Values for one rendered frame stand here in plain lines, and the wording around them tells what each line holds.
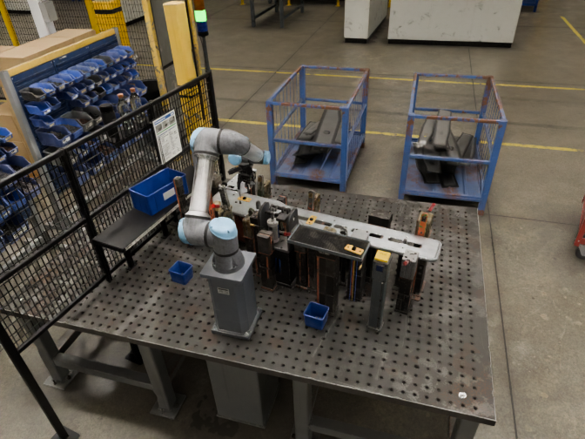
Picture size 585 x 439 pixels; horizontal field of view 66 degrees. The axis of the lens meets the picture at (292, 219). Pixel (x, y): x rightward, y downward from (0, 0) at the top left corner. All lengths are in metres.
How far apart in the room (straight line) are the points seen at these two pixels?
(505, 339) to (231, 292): 2.04
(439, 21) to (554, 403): 8.05
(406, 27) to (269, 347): 8.55
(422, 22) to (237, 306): 8.54
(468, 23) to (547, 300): 7.13
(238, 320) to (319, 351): 0.42
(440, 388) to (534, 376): 1.22
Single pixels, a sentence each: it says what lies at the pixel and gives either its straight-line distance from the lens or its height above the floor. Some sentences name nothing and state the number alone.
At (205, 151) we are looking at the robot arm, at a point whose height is 1.58.
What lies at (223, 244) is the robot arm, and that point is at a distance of 1.98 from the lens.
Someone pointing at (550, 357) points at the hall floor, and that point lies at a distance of 3.47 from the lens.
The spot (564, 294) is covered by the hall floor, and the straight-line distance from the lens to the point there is 3.97.
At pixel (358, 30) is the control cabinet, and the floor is 0.26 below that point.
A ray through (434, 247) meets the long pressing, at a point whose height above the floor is 1.00.
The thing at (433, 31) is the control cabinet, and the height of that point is 0.27.
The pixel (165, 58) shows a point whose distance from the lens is 5.36.
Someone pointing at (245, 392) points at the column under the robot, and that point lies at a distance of 2.61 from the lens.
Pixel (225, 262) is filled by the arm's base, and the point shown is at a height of 1.16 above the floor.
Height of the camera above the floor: 2.47
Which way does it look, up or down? 35 degrees down
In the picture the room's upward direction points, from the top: 2 degrees counter-clockwise
